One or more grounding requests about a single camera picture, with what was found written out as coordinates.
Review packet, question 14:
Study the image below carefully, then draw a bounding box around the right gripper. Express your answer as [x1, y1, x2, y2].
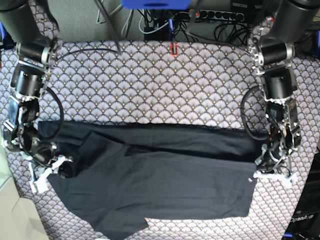
[28, 155, 74, 193]

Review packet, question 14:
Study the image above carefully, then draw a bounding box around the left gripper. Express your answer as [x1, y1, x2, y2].
[252, 144, 298, 188]

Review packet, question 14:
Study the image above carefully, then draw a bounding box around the dark navy T-shirt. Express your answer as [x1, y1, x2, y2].
[48, 121, 262, 240]

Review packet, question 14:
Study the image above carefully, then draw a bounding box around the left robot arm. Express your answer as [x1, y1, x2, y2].
[240, 0, 320, 189]

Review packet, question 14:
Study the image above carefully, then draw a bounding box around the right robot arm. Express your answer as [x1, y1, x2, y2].
[0, 0, 73, 194]

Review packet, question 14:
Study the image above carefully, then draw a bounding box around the black OpenArm box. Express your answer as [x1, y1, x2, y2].
[282, 152, 320, 240]

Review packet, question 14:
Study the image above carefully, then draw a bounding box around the beige cabinet at left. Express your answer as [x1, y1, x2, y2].
[0, 144, 51, 240]

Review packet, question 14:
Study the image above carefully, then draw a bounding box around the fan patterned tablecloth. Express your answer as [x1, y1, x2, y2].
[0, 0, 320, 240]

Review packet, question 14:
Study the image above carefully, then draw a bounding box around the black power strip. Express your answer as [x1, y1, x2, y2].
[196, 9, 245, 23]

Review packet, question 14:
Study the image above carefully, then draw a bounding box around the red table clamp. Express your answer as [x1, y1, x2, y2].
[169, 42, 178, 57]

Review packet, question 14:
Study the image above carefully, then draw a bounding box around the blue plastic mount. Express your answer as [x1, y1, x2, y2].
[121, 0, 191, 10]

